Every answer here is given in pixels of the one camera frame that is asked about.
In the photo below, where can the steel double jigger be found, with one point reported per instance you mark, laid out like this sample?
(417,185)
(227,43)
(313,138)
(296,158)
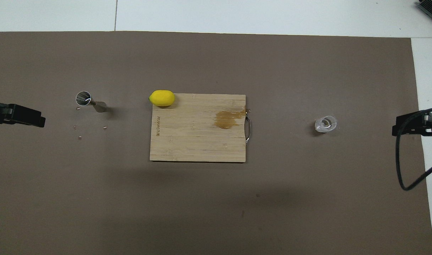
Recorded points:
(100,106)

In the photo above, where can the small clear glass cup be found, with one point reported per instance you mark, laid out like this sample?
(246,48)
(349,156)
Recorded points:
(325,124)

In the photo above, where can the yellow lemon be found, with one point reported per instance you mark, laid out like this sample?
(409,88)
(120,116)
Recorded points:
(162,98)

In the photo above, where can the brown table mat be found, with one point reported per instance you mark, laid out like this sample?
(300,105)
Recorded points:
(216,212)

